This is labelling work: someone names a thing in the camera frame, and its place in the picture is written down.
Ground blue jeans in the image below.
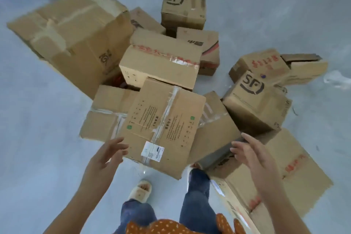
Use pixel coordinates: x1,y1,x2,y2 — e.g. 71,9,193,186
114,169,221,234

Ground person's right hand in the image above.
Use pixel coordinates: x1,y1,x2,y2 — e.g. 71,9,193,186
230,132,281,188

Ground person's right forearm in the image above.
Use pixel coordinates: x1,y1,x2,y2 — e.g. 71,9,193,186
254,178,312,234

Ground orange polka-dot shirt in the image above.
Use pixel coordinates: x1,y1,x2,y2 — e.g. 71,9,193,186
125,213,247,234

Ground pile of cardboard boxes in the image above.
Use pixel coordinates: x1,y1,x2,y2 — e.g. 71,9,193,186
7,0,333,234

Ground white plastic scrap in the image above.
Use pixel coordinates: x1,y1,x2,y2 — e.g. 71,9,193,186
324,71,351,89

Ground person's left forearm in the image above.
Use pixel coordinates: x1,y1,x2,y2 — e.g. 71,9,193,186
42,175,110,234

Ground person's left hand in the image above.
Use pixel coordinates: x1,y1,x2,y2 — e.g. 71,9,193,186
84,137,130,188

